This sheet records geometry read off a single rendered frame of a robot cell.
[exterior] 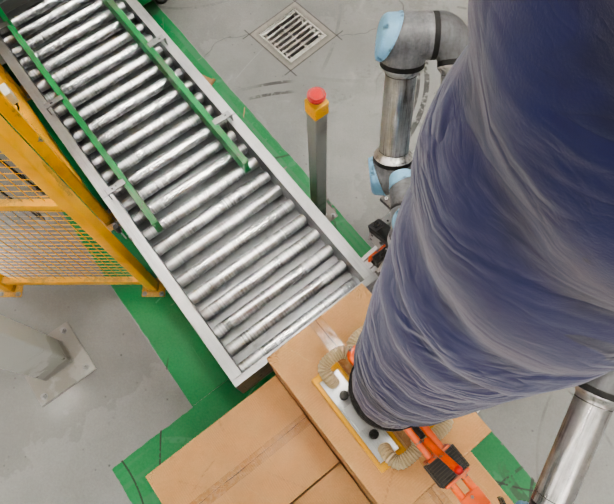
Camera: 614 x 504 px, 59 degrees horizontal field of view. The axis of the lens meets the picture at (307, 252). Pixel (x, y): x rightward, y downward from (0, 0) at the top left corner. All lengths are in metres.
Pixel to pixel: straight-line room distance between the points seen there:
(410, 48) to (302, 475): 1.48
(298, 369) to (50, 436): 1.55
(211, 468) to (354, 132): 1.95
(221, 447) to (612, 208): 2.01
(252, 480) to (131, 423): 0.88
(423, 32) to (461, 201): 1.15
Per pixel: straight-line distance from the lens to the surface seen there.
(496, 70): 0.22
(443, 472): 1.61
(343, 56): 3.51
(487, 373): 0.49
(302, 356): 1.75
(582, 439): 1.29
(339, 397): 1.71
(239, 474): 2.15
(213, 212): 2.39
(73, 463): 2.91
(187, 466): 2.18
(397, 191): 1.43
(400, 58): 1.45
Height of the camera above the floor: 2.67
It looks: 69 degrees down
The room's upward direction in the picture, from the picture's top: 4 degrees counter-clockwise
